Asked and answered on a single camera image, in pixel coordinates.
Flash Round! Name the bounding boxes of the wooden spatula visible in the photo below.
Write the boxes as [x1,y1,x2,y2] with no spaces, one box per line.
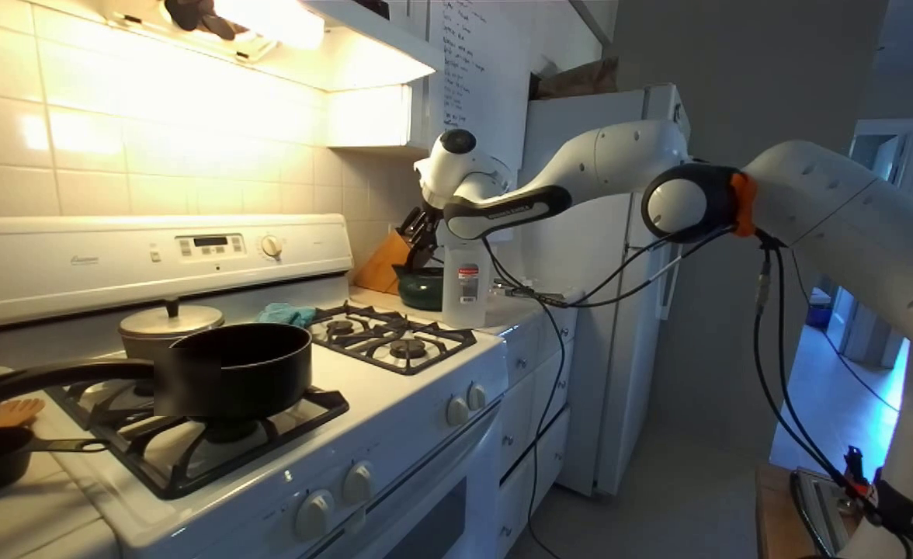
[0,393,50,434]

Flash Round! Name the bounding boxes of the handwritten paper list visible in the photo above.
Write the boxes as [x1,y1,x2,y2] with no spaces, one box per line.
[430,0,536,143]

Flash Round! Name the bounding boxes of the small pot with steel lid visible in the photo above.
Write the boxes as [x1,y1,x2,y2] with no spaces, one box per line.
[116,299,227,366]

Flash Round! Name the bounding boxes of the knife block with black handles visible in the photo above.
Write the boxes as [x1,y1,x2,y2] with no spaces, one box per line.
[354,203,443,299]

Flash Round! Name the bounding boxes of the black power cable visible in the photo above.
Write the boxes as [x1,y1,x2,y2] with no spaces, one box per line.
[520,291,574,559]

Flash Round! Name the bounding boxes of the white drawer cabinet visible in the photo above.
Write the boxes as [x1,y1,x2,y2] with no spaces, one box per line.
[490,303,579,559]

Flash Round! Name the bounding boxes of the black cast iron stove grate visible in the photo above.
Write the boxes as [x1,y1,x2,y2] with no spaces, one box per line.
[43,368,354,502]
[306,299,479,379]

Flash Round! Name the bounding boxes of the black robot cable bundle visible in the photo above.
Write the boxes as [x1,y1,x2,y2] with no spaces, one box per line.
[475,230,896,511]

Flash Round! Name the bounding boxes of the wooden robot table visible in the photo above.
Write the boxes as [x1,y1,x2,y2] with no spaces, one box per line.
[754,464,854,559]

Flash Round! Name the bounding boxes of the white refrigerator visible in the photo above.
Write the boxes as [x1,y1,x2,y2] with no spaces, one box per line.
[520,85,692,499]

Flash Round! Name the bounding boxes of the white upper cabinet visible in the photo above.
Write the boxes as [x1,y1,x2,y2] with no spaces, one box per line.
[319,0,620,203]

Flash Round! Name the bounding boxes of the small dark brown object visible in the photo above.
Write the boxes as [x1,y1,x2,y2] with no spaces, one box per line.
[161,0,242,43]

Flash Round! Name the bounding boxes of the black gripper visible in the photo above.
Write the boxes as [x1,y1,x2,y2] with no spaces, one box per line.
[412,203,450,257]

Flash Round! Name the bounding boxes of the white gas stove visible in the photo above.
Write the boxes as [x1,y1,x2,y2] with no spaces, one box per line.
[0,210,513,559]

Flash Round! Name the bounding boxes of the black saucepan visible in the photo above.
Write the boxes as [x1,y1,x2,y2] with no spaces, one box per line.
[0,321,315,424]

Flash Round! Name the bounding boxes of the brown cardboard box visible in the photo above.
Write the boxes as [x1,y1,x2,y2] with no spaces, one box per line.
[524,56,625,102]

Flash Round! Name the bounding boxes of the translucent plastic jar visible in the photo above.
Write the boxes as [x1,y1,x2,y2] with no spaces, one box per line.
[439,238,498,332]

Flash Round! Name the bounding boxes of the white range hood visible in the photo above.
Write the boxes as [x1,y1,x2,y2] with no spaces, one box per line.
[62,0,443,95]

